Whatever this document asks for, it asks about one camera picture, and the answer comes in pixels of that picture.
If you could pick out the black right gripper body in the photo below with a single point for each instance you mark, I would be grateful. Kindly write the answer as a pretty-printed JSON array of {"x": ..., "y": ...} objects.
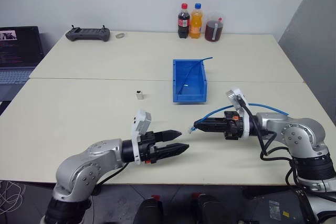
[{"x": 233, "y": 127}]

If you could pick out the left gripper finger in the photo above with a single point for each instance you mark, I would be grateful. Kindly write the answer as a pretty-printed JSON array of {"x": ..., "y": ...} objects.
[
  {"x": 172, "y": 150},
  {"x": 166, "y": 136}
]

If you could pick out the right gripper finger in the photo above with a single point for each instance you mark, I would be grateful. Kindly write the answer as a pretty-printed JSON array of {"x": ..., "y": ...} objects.
[
  {"x": 212, "y": 121},
  {"x": 212, "y": 128}
]

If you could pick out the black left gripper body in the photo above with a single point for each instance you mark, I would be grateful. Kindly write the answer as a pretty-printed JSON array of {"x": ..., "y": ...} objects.
[{"x": 147, "y": 148}]

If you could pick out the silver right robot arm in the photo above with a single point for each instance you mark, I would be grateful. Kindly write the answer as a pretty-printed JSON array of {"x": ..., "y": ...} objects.
[{"x": 299, "y": 134}]

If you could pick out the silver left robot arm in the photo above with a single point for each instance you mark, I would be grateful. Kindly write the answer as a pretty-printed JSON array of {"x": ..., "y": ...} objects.
[{"x": 84, "y": 167}]

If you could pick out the blue plastic bin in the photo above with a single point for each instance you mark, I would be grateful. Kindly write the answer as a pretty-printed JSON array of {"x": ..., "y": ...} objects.
[{"x": 193, "y": 98}]

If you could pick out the small white coupler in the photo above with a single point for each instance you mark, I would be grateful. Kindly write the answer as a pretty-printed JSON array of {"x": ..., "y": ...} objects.
[{"x": 139, "y": 95}]

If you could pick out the dark rounded shape red tab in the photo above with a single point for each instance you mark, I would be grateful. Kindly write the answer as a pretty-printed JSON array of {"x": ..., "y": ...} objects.
[
  {"x": 210, "y": 209},
  {"x": 149, "y": 211}
]

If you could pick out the clear jug with brown liquid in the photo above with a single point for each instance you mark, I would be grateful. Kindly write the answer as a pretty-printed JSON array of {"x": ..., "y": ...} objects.
[{"x": 214, "y": 31}]

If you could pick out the small clear plastic bag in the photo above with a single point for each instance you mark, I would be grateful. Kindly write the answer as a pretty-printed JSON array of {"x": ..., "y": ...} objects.
[{"x": 274, "y": 209}]

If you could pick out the orange soda bottle blue cap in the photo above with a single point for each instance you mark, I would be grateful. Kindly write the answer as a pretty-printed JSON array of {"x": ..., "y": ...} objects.
[{"x": 196, "y": 24}]

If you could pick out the cola bottle red cap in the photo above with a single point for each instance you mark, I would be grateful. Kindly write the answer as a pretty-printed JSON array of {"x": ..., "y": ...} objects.
[{"x": 183, "y": 24}]

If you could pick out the small clear tape roll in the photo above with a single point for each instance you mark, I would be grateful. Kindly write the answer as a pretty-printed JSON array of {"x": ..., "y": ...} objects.
[{"x": 120, "y": 35}]

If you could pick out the grey handheld remote controller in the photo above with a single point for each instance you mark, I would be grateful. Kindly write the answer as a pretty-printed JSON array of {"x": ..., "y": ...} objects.
[{"x": 88, "y": 35}]

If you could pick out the open dark laptop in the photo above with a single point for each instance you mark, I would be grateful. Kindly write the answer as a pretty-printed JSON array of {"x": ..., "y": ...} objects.
[{"x": 18, "y": 48}]

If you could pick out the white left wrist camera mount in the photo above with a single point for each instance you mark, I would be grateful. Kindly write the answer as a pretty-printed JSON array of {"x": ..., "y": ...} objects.
[{"x": 140, "y": 120}]

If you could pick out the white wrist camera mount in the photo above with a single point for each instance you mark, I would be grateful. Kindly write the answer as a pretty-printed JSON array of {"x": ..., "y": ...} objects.
[
  {"x": 237, "y": 96},
  {"x": 140, "y": 120}
]

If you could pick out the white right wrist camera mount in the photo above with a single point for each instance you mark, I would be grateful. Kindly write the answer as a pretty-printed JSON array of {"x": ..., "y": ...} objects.
[{"x": 237, "y": 96}]

